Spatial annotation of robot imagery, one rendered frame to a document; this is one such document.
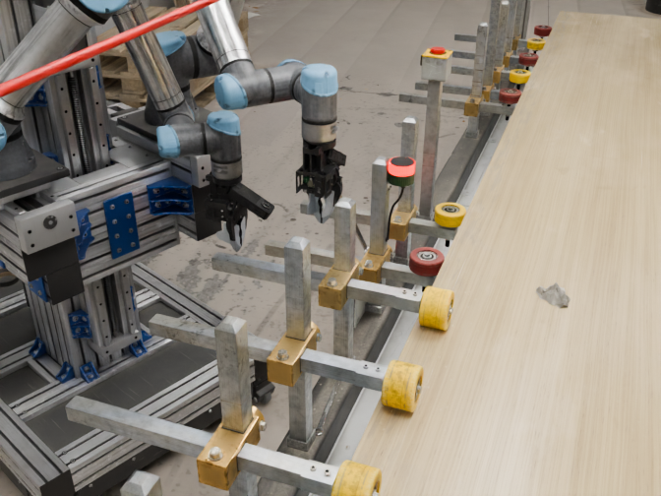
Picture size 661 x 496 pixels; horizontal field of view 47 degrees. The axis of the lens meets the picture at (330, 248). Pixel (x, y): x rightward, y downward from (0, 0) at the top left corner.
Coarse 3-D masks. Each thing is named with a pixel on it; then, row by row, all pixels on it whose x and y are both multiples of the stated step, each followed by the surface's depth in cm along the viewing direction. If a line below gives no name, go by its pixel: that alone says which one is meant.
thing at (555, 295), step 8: (536, 288) 164; (544, 288) 162; (552, 288) 163; (560, 288) 162; (544, 296) 161; (552, 296) 159; (560, 296) 161; (568, 296) 160; (552, 304) 159; (560, 304) 158; (568, 304) 159
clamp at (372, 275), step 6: (390, 246) 187; (390, 252) 185; (366, 258) 181; (372, 258) 181; (378, 258) 181; (384, 258) 181; (390, 258) 187; (378, 264) 179; (366, 270) 177; (372, 270) 177; (378, 270) 177; (360, 276) 179; (366, 276) 178; (372, 276) 177; (378, 276) 178; (378, 282) 180
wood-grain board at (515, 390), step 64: (576, 64) 308; (640, 64) 308; (512, 128) 246; (576, 128) 247; (640, 128) 247; (512, 192) 206; (576, 192) 206; (640, 192) 206; (448, 256) 176; (512, 256) 176; (576, 256) 176; (640, 256) 176; (512, 320) 154; (576, 320) 154; (640, 320) 154; (448, 384) 137; (512, 384) 137; (576, 384) 137; (640, 384) 137; (384, 448) 123; (448, 448) 123; (512, 448) 123; (576, 448) 124; (640, 448) 124
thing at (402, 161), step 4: (400, 156) 173; (404, 156) 173; (392, 160) 171; (396, 160) 171; (400, 160) 171; (404, 160) 171; (408, 160) 171; (412, 160) 171; (392, 164) 169; (396, 164) 169; (400, 164) 169; (404, 164) 169; (408, 164) 169; (396, 176) 170; (400, 176) 169; (404, 176) 169; (408, 176) 170; (388, 184) 173; (388, 188) 174; (388, 192) 175; (400, 192) 174; (400, 196) 175; (396, 200) 176; (392, 208) 177; (388, 224) 180; (388, 228) 180; (388, 232) 181; (388, 236) 182
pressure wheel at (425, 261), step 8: (424, 248) 178; (432, 248) 178; (416, 256) 175; (424, 256) 175; (432, 256) 176; (440, 256) 175; (416, 264) 173; (424, 264) 172; (432, 264) 172; (440, 264) 173; (416, 272) 174; (424, 272) 173; (432, 272) 173; (424, 288) 179
